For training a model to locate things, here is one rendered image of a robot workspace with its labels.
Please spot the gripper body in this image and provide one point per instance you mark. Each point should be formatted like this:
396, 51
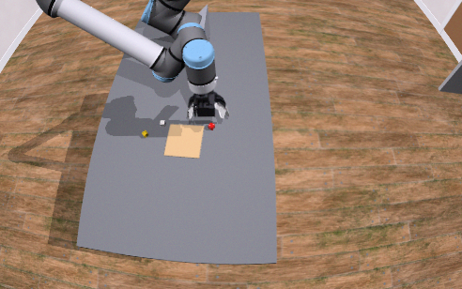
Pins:
202, 109

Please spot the peach flat mat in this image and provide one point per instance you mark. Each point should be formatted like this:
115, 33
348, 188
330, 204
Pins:
184, 141

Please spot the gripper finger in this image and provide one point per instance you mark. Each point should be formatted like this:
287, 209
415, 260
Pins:
190, 107
221, 106

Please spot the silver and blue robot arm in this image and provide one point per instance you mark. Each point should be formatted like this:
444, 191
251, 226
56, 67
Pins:
166, 15

